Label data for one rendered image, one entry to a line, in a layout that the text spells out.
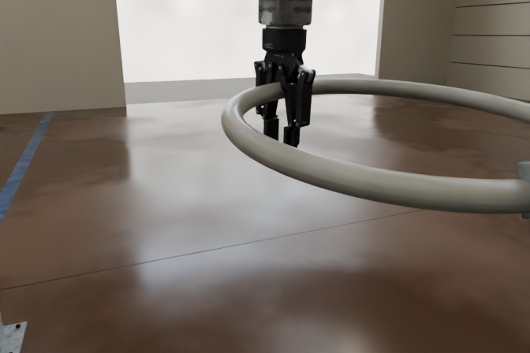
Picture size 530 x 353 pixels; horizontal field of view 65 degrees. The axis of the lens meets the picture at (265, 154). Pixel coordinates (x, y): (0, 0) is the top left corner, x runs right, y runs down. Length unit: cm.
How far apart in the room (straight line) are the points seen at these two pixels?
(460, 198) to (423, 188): 3
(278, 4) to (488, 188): 43
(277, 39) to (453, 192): 41
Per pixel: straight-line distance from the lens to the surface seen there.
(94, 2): 639
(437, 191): 38
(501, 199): 40
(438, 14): 877
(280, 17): 68
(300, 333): 164
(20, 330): 185
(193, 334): 165
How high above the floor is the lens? 104
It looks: 16 degrees down
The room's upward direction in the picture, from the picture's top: straight up
